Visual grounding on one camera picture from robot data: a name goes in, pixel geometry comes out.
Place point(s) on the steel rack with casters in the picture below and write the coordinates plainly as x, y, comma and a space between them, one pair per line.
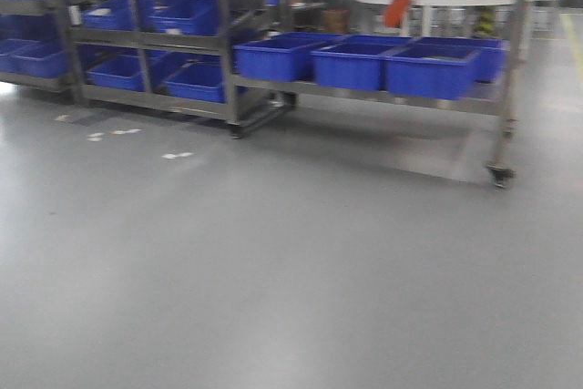
487, 99

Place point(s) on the blue bin lower left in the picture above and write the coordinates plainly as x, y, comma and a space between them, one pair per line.
285, 57

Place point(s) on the blue bin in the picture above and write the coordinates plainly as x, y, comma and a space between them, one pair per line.
442, 67
357, 62
285, 57

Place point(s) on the blue bin lower middle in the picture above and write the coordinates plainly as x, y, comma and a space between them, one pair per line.
357, 62

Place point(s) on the blue bin lower right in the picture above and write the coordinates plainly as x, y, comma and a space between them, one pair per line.
442, 67

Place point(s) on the black caster wheel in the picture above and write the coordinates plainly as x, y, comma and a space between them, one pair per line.
500, 175

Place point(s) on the slanted steel bin rack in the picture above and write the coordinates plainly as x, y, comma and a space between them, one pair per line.
174, 56

